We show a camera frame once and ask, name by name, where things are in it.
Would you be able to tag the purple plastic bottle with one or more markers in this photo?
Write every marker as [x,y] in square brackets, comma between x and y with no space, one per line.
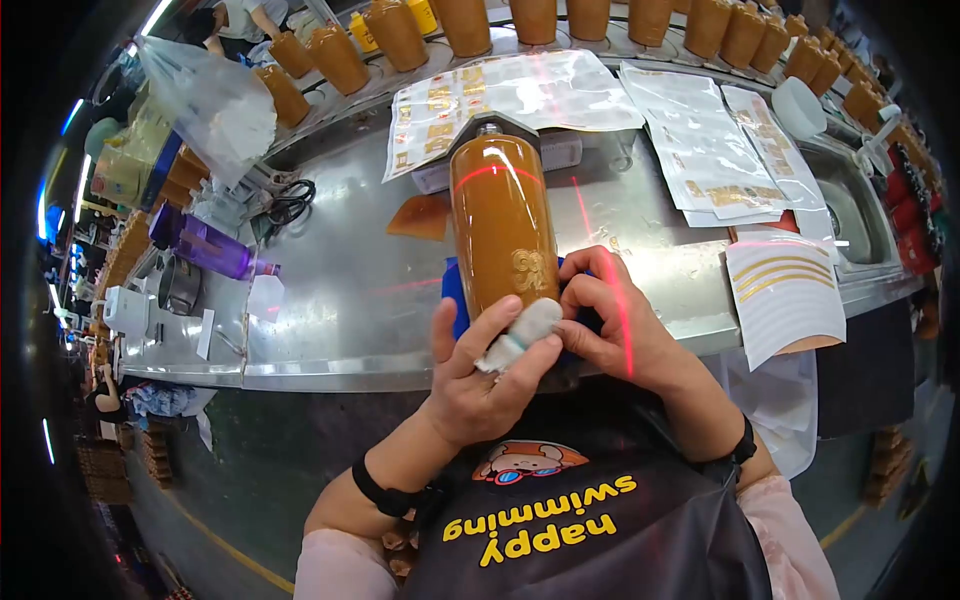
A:
[206,246]

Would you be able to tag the person's left thumb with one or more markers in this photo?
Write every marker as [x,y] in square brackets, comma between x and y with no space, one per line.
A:
[491,326]

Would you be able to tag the brown paper piece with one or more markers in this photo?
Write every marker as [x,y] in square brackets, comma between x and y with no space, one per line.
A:
[420,219]

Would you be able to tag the person's left hand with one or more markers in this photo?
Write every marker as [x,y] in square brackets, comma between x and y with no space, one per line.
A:
[469,397]

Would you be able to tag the person's right hand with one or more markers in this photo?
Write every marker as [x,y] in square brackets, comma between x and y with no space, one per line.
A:
[630,330]

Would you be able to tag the white sheet with gold stripes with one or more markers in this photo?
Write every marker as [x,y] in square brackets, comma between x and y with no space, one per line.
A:
[787,300]

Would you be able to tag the yellow bottles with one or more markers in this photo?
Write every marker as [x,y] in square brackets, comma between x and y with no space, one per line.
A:
[364,30]

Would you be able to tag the person's left index finger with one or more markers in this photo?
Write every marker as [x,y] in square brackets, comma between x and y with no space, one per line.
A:
[532,364]

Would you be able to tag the black wrist band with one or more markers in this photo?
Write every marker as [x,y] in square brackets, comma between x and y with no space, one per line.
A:
[745,442]
[382,495]

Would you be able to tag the white hanging plastic sheet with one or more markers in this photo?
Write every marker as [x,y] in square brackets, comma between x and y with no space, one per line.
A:
[780,412]

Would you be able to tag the white bowl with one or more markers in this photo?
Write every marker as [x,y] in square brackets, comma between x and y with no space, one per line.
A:
[796,109]

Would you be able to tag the white paper piece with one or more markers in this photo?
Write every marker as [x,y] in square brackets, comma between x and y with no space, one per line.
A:
[266,298]

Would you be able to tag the clear plastic bag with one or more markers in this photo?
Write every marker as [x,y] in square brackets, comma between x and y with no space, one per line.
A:
[214,105]

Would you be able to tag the metal cup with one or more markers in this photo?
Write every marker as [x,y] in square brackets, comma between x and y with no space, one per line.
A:
[180,285]

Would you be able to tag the person's right fingers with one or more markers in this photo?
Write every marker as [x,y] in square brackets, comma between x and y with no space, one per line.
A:
[592,274]

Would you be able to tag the red containers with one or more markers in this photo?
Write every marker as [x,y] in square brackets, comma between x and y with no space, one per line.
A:
[911,217]

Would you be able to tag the blue bottle cradle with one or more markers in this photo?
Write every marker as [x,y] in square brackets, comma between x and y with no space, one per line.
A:
[453,300]

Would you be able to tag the row of brown bottles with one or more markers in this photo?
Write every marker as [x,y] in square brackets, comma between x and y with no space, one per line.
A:
[712,34]

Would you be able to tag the steel sink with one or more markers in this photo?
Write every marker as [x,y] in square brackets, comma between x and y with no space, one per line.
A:
[851,210]

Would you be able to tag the person's right thumb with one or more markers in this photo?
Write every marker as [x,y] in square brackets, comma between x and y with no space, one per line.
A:
[576,339]

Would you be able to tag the brown bottle with gold decal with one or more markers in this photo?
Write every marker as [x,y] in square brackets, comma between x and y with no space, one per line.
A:
[502,225]

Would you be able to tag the clear sheet of gold decals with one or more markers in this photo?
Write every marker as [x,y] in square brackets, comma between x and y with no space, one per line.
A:
[525,90]
[697,142]
[780,157]

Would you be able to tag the black scissors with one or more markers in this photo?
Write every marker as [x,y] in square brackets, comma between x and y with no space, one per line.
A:
[292,201]

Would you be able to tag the person's body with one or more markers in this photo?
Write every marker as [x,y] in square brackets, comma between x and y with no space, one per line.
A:
[585,525]

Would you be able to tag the metal bottle clamp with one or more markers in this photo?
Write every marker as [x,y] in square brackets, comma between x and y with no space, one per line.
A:
[499,124]

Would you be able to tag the white cloth wad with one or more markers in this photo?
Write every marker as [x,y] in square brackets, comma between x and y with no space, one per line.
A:
[525,330]

